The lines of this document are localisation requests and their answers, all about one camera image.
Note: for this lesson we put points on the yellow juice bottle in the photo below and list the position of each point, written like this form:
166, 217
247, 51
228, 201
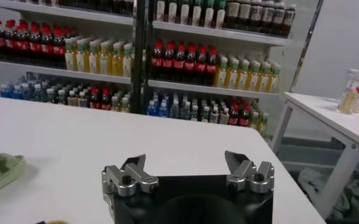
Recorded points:
117, 64
81, 60
264, 80
93, 61
222, 75
275, 81
254, 79
233, 76
243, 78
104, 62
127, 65
69, 59

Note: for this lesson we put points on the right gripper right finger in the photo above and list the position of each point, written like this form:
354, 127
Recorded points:
243, 175

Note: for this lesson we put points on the dark bottle beige label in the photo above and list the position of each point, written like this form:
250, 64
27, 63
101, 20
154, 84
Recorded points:
233, 13
244, 15

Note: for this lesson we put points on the light green polo shirt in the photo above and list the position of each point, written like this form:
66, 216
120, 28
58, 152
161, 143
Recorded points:
2, 173

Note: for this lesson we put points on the white side table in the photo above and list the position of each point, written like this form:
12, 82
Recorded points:
319, 112

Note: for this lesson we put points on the pale green clothes pile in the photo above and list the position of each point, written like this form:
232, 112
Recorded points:
356, 194

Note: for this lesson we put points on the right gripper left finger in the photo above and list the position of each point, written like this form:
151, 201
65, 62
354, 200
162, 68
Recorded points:
127, 179

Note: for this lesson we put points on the glass drinks display cabinet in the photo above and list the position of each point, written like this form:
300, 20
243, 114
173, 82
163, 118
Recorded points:
60, 73
209, 89

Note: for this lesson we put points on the white crumpled cloth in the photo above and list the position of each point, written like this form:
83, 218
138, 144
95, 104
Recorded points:
311, 182

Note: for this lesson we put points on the dark bottle blue white label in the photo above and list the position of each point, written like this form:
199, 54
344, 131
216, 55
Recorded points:
289, 21
256, 16
267, 18
278, 19

